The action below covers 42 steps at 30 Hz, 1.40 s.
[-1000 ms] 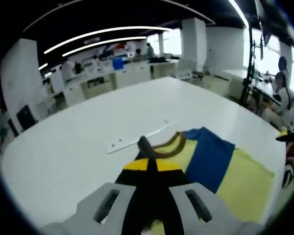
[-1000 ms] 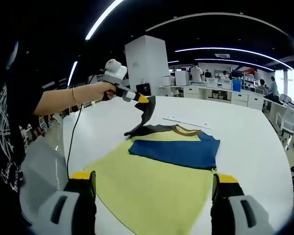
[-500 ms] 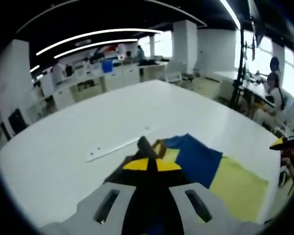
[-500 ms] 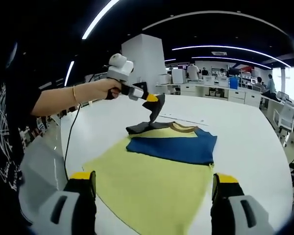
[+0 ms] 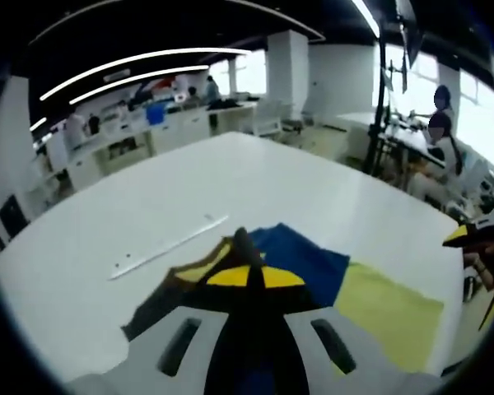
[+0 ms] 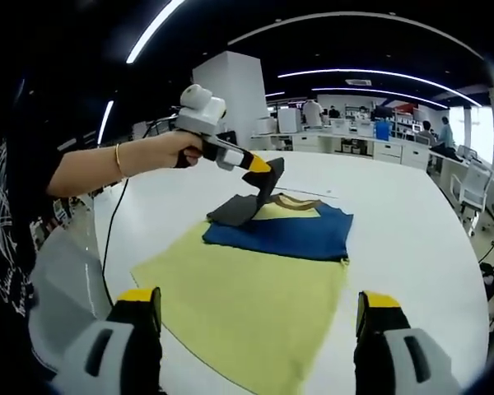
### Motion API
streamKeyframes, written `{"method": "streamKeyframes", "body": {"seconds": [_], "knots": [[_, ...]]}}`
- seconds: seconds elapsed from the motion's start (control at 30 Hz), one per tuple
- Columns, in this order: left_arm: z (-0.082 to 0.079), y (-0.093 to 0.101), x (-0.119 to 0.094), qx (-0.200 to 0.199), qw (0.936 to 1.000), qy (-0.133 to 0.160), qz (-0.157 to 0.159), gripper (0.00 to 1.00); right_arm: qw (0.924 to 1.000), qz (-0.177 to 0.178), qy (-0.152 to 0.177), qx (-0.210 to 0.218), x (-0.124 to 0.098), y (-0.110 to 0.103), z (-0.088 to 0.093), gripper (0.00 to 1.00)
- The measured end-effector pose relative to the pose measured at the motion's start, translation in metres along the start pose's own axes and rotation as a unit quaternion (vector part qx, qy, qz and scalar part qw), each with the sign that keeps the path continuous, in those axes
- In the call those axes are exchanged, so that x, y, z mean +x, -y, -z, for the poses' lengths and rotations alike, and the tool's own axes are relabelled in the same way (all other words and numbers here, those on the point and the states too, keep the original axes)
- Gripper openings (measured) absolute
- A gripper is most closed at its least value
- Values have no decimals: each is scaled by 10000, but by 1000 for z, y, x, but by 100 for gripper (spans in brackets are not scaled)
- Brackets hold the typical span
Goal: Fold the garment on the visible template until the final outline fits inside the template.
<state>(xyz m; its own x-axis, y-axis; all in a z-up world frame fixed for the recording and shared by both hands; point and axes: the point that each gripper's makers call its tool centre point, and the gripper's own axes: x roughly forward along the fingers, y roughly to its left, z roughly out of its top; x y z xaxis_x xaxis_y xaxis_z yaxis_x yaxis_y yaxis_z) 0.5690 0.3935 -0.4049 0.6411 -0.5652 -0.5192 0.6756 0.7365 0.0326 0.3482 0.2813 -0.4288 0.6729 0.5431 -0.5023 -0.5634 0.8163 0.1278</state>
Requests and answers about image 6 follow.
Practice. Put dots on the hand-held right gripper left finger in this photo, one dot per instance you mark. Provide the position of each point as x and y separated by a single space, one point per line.
90 349

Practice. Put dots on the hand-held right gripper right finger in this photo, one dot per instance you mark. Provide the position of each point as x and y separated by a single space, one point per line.
411 354

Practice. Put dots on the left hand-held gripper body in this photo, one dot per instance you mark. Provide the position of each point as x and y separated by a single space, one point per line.
199 115

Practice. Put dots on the yellow blue grey garment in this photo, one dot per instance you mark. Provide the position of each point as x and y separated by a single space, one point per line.
251 280

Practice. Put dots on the person's left hand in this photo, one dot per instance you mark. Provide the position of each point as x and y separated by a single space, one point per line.
177 148

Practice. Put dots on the black office chair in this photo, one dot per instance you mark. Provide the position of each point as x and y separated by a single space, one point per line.
229 138

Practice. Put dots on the wide white square pillar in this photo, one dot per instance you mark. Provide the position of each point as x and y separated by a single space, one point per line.
239 94

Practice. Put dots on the straight ceiling light bar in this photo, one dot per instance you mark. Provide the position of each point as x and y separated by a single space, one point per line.
154 31

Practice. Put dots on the white cabinet row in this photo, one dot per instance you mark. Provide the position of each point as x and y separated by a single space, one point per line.
354 146

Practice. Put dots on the blue storage box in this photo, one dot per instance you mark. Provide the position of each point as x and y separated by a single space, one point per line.
383 130

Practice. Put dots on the person's black printed shirt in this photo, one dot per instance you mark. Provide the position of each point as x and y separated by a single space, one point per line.
12 222

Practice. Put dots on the white office chair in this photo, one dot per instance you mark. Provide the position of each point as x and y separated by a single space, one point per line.
473 189

